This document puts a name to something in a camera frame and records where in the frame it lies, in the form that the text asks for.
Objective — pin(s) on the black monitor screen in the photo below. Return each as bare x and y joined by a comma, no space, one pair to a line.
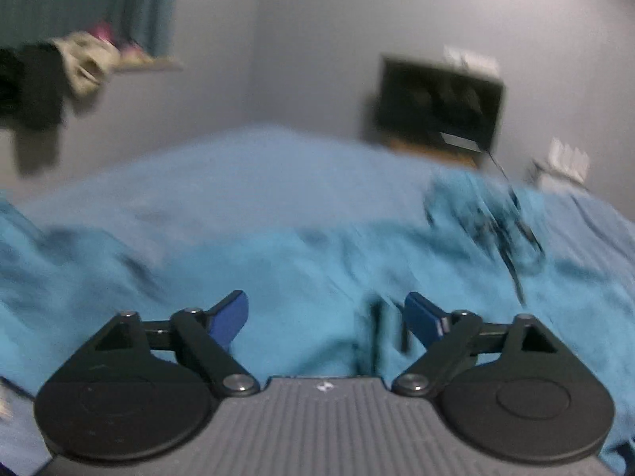
427,103

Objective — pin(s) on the teal zip jacket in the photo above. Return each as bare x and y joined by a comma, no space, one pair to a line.
323,273

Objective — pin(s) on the pink item on sill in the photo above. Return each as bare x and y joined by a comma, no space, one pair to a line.
105,32

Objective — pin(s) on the beige cloth on sill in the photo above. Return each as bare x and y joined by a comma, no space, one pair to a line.
87,61

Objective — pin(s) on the white wifi router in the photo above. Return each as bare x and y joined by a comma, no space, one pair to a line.
568,161

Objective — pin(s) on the blue bed blanket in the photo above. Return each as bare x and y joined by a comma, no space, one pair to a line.
351,424

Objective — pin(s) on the wooden window sill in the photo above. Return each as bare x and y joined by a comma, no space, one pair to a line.
152,64

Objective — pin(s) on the wooden tv stand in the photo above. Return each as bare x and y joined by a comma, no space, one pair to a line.
448,157

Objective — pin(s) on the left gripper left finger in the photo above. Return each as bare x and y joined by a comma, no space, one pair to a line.
137,389

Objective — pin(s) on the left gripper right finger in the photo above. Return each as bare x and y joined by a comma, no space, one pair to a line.
513,391

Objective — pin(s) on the teal window curtain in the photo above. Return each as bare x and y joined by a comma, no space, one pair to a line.
144,22

